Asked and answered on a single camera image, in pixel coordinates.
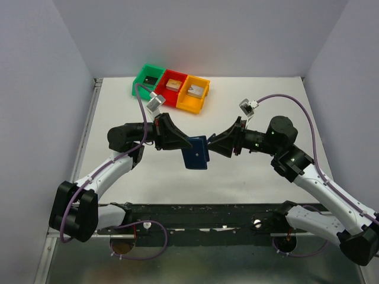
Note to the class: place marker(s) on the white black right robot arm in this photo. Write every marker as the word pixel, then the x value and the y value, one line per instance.
pixel 353 227

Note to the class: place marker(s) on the yellow plastic bin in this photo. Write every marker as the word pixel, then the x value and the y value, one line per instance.
pixel 189 103

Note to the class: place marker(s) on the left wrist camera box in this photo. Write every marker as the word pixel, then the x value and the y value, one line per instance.
pixel 154 104

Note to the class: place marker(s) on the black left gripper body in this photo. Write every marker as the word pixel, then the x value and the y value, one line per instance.
pixel 159 132

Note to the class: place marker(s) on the metal block in red bin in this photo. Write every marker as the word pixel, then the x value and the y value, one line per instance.
pixel 173 85

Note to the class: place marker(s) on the red plastic bin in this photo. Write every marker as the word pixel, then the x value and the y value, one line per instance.
pixel 170 96

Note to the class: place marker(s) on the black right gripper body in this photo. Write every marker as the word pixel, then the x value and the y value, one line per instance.
pixel 240 137

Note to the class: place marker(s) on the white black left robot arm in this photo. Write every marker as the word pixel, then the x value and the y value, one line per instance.
pixel 94 183

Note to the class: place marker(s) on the aluminium rail frame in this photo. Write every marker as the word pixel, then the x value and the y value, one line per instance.
pixel 51 240

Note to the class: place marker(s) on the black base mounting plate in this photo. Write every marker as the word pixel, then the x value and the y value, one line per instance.
pixel 191 225

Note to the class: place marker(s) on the navy blue card holder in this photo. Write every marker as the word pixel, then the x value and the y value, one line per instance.
pixel 197 157

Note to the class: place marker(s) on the metal block in yellow bin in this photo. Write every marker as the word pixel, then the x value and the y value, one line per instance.
pixel 195 91

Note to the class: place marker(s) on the metal block in green bin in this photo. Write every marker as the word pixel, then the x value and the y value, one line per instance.
pixel 150 81

